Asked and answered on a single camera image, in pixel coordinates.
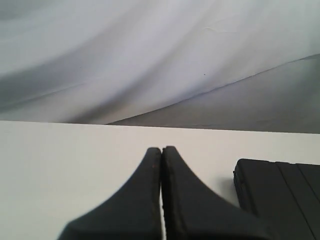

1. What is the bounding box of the white backdrop cloth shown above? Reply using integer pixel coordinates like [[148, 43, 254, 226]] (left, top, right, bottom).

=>
[[0, 0, 320, 133]]

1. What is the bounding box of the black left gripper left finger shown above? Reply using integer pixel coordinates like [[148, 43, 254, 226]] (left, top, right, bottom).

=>
[[59, 147, 161, 240]]

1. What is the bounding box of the black plastic tool case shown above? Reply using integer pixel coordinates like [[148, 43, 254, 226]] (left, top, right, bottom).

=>
[[233, 158, 320, 240]]

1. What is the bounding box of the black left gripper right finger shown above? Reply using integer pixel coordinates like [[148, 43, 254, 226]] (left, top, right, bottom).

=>
[[161, 146, 280, 240]]

